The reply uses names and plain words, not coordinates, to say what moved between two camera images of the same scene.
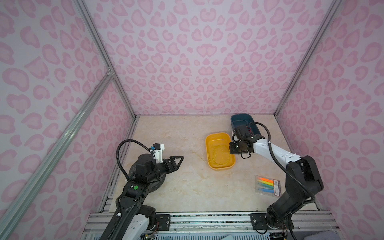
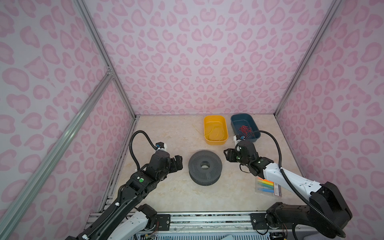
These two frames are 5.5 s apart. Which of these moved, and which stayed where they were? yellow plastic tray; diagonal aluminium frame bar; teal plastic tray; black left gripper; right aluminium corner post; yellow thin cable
Moved: yellow plastic tray; yellow thin cable
Stayed: diagonal aluminium frame bar; right aluminium corner post; teal plastic tray; black left gripper
